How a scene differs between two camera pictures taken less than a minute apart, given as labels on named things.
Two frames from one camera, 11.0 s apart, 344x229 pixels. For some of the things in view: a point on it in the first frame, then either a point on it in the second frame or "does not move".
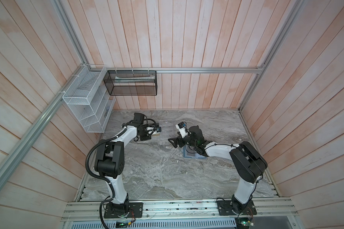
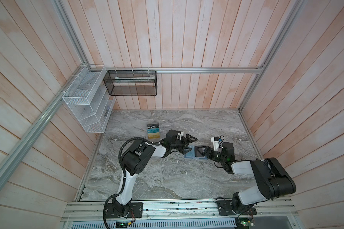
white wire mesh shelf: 89,99 does not move
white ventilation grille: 156,224 does not move
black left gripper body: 143,136 → 178,144
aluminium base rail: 273,208 does not move
